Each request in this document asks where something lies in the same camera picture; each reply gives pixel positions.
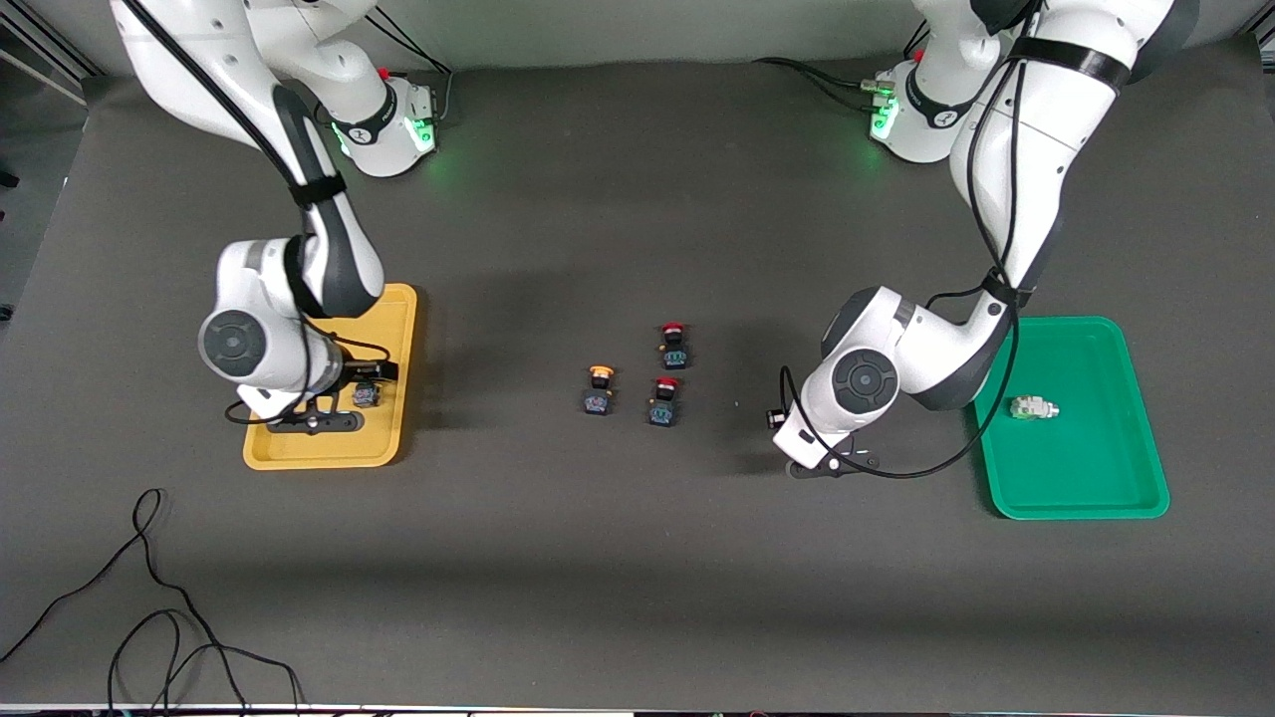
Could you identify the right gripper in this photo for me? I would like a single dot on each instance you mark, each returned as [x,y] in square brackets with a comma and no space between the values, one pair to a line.
[361,376]

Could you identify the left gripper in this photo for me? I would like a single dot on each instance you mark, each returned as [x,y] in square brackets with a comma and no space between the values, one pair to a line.
[770,418]

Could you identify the yellow push button black base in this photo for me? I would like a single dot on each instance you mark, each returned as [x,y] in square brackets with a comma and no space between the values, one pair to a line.
[367,396]
[598,401]

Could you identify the green button white orange base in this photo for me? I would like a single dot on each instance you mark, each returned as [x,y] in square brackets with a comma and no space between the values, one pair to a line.
[1031,407]

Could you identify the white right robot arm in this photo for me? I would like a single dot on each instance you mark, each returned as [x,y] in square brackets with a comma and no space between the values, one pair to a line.
[249,339]

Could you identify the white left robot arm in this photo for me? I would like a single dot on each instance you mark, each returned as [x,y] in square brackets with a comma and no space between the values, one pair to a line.
[936,339]

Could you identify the yellow plastic tray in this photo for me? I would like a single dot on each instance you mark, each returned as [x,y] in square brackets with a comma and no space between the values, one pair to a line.
[393,329]

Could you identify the red push button black base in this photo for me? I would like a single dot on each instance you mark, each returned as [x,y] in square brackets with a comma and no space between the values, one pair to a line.
[662,410]
[674,354]

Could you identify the green plastic tray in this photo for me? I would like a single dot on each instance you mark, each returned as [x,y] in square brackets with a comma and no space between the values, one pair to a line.
[1086,468]

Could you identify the aluminium frame rail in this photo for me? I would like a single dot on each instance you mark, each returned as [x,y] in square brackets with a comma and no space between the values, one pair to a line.
[30,60]

